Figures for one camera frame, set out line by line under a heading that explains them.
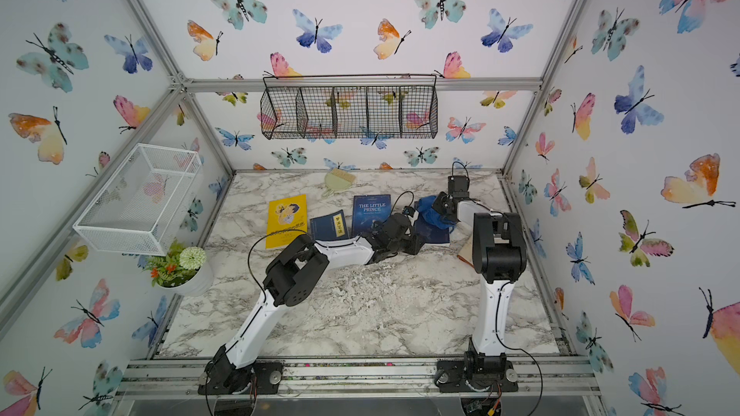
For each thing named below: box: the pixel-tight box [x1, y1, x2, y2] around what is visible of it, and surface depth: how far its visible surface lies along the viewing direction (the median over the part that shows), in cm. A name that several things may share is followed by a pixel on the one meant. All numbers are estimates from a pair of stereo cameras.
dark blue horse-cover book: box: [413, 200, 450, 244], surface depth 103 cm
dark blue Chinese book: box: [309, 208, 350, 242], surface depth 104 cm
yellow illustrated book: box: [265, 194, 309, 250], surface depth 106 cm
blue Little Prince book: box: [351, 193, 393, 238], surface depth 110 cm
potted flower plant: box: [140, 238, 214, 298], surface depth 80 cm
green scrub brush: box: [321, 168, 357, 198], surface depth 121 cm
